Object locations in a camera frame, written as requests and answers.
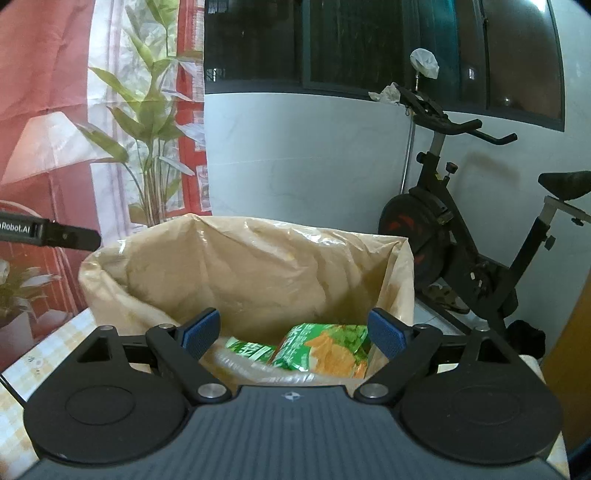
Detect black exercise bike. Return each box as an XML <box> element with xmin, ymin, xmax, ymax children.
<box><xmin>378</xmin><ymin>85</ymin><xmax>591</xmax><ymax>343</ymax></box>

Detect large green snack packet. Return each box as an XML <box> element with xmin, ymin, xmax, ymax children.
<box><xmin>270</xmin><ymin>323</ymin><xmax>371</xmax><ymax>380</ymax></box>

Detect thin black cable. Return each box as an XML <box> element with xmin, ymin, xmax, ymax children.
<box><xmin>0</xmin><ymin>373</ymin><xmax>27</xmax><ymax>409</ymax></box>

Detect yellow checked tablecloth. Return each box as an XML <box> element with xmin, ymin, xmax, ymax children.
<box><xmin>0</xmin><ymin>308</ymin><xmax>570</xmax><ymax>480</ymax></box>

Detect small green snack packet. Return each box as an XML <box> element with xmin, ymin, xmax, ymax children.
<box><xmin>224</xmin><ymin>337</ymin><xmax>279</xmax><ymax>366</ymax></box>

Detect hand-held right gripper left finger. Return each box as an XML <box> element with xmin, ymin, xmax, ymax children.
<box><xmin>76</xmin><ymin>307</ymin><xmax>230</xmax><ymax>403</ymax></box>

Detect thin metal rod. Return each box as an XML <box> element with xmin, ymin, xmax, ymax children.
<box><xmin>401</xmin><ymin>115</ymin><xmax>417</xmax><ymax>195</ymax></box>

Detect brown slippers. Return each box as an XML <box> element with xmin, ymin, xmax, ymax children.
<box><xmin>424</xmin><ymin>283</ymin><xmax>471</xmax><ymax>315</ymax></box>

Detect dark cloth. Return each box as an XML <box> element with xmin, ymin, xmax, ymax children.
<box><xmin>507</xmin><ymin>319</ymin><xmax>548</xmax><ymax>360</ymax></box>

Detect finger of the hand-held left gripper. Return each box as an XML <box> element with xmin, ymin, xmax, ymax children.
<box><xmin>44</xmin><ymin>220</ymin><xmax>103</xmax><ymax>253</ymax></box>

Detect brown paper bag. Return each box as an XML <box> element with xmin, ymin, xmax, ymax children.
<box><xmin>78</xmin><ymin>213</ymin><xmax>415</xmax><ymax>385</ymax></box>

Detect red plant print curtain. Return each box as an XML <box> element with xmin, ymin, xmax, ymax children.
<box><xmin>0</xmin><ymin>0</ymin><xmax>214</xmax><ymax>376</ymax></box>

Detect dark glass window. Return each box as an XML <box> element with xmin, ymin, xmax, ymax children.
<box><xmin>203</xmin><ymin>0</ymin><xmax>567</xmax><ymax>133</ymax></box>

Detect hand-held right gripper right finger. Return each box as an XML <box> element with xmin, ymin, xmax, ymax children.
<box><xmin>353</xmin><ymin>307</ymin><xmax>514</xmax><ymax>405</ymax></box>

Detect wooden door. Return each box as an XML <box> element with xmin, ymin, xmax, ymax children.
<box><xmin>539</xmin><ymin>272</ymin><xmax>591</xmax><ymax>467</ymax></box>

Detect crumpled white tissue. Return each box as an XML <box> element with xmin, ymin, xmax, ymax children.
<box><xmin>368</xmin><ymin>83</ymin><xmax>402</xmax><ymax>104</ymax></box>

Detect white plastic bag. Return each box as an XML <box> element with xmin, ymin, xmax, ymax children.
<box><xmin>410</xmin><ymin>47</ymin><xmax>441</xmax><ymax>80</ymax></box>

